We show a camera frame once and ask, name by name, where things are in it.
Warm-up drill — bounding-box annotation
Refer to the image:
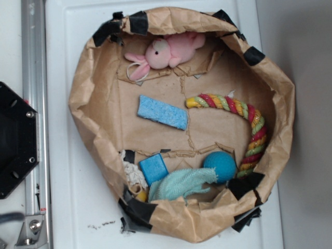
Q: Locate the pink plush bunny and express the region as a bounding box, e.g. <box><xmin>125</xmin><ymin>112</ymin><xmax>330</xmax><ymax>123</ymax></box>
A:
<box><xmin>124</xmin><ymin>32</ymin><xmax>205</xmax><ymax>82</ymax></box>

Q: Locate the light blue sponge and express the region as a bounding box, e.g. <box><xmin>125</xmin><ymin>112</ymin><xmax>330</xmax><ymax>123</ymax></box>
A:
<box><xmin>137</xmin><ymin>95</ymin><xmax>188</xmax><ymax>130</ymax></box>

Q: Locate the brown paper bag bin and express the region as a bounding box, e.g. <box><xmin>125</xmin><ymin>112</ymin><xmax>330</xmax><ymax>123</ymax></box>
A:
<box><xmin>69</xmin><ymin>7</ymin><xmax>295</xmax><ymax>243</ymax></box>

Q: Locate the blue rectangular block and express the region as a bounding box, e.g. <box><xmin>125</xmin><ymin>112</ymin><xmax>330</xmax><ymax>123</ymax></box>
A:
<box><xmin>139</xmin><ymin>154</ymin><xmax>169</xmax><ymax>187</ymax></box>

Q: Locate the mint green cloth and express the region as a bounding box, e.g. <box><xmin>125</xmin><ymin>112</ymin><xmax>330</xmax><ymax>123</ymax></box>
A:
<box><xmin>148</xmin><ymin>168</ymin><xmax>217</xmax><ymax>203</ymax></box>

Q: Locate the blue ball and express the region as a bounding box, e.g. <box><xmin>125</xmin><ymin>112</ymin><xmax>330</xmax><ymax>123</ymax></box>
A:
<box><xmin>203</xmin><ymin>151</ymin><xmax>237</xmax><ymax>184</ymax></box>

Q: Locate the yellow cylinder block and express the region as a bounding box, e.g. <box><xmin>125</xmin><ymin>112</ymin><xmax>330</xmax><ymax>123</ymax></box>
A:
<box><xmin>135</xmin><ymin>191</ymin><xmax>148</xmax><ymax>202</ymax></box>

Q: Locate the white tray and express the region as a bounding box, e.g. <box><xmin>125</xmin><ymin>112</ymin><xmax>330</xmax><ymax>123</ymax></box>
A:
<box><xmin>45</xmin><ymin>1</ymin><xmax>283</xmax><ymax>248</ymax></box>

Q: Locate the multicolour twisted rope toy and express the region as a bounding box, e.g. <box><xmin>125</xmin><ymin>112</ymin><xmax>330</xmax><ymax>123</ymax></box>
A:
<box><xmin>185</xmin><ymin>93</ymin><xmax>267</xmax><ymax>178</ymax></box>

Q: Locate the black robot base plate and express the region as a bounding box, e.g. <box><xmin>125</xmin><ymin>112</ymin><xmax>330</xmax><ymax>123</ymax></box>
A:
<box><xmin>0</xmin><ymin>82</ymin><xmax>38</xmax><ymax>200</ymax></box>

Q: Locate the metal corner bracket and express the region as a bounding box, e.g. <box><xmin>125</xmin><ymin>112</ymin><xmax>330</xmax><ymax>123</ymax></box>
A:
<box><xmin>15</xmin><ymin>214</ymin><xmax>46</xmax><ymax>248</ymax></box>

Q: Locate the aluminium extrusion rail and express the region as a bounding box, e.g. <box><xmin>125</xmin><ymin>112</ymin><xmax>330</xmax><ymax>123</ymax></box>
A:
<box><xmin>21</xmin><ymin>1</ymin><xmax>53</xmax><ymax>248</ymax></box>

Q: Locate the grey braided cable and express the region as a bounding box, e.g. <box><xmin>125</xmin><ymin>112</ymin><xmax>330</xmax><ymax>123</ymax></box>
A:
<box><xmin>0</xmin><ymin>212</ymin><xmax>26</xmax><ymax>224</ymax></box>

